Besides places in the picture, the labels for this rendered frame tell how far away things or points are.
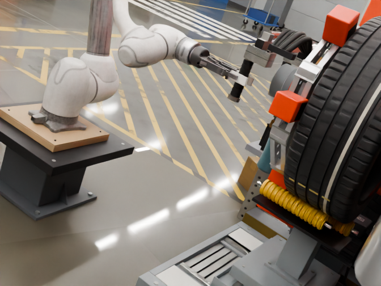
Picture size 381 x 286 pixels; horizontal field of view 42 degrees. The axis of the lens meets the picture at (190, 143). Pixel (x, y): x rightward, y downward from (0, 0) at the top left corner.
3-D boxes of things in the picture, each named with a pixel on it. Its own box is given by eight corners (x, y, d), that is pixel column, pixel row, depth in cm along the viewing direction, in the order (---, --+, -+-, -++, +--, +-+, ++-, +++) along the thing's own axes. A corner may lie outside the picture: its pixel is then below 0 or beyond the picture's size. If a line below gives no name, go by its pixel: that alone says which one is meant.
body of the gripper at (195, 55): (198, 64, 184) (217, 75, 180) (185, 64, 177) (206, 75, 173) (204, 45, 182) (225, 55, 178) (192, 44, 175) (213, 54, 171)
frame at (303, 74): (266, 185, 159) (341, 22, 140) (249, 175, 162) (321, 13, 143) (321, 160, 204) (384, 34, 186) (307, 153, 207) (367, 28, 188)
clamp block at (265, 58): (265, 68, 163) (271, 53, 161) (242, 57, 167) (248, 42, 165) (271, 68, 167) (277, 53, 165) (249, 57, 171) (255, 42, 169)
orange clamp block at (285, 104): (300, 121, 150) (289, 123, 143) (278, 109, 154) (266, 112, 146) (310, 100, 148) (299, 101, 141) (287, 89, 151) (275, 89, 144)
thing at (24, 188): (-47, 172, 209) (-34, 107, 199) (42, 152, 252) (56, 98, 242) (34, 235, 190) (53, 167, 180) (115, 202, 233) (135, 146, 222)
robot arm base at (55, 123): (17, 113, 203) (21, 101, 201) (60, 110, 221) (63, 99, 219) (45, 134, 195) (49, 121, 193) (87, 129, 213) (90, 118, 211)
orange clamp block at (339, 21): (343, 49, 150) (349, 24, 143) (320, 38, 153) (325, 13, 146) (354, 37, 153) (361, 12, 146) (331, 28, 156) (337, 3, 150)
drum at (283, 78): (314, 124, 169) (333, 86, 164) (262, 97, 178) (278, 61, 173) (327, 121, 180) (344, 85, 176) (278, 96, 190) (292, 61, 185)
